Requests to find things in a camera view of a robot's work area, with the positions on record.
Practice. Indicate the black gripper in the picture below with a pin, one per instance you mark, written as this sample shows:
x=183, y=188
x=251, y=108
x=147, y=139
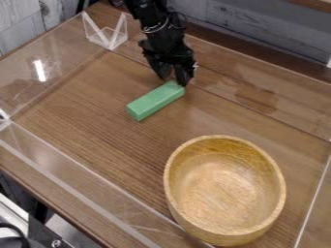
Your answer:
x=166, y=51

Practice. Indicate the green rectangular block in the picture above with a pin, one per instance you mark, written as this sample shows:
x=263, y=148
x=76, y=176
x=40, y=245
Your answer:
x=155, y=100

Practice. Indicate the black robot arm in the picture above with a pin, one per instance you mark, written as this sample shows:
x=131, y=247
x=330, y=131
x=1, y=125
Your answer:
x=152, y=12

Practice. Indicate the brown wooden bowl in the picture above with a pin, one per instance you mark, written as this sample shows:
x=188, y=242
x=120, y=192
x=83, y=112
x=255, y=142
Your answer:
x=224, y=189

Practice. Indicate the clear acrylic corner bracket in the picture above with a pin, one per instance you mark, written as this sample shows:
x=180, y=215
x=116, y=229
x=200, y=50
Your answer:
x=107, y=37

